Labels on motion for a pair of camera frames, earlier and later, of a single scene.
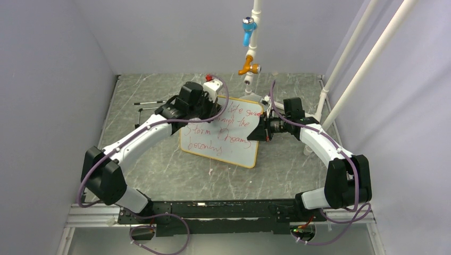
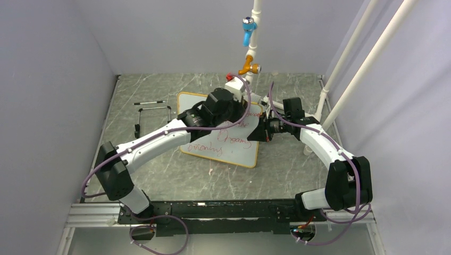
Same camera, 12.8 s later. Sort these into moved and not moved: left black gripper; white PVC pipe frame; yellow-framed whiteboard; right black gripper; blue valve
Moved: left black gripper
Not moved: blue valve; right black gripper; yellow-framed whiteboard; white PVC pipe frame
